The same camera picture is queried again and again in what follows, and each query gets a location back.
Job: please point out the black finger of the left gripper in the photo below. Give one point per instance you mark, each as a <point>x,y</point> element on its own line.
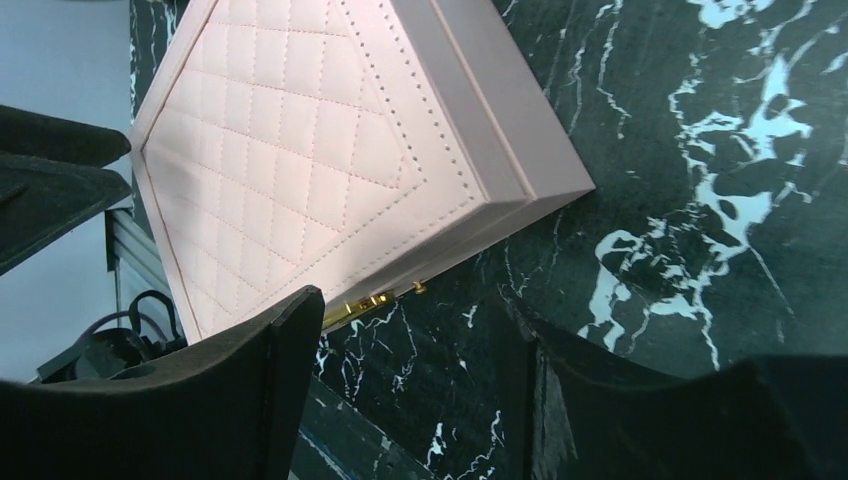
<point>54,177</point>

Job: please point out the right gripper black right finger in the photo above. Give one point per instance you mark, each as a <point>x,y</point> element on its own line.
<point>573,410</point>

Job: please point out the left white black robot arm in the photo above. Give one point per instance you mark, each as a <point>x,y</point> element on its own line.
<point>55,323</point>

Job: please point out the pink jewelry box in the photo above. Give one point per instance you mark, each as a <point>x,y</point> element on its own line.
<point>361,147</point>

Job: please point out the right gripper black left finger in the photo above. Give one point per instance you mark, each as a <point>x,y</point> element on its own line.
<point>226,407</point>

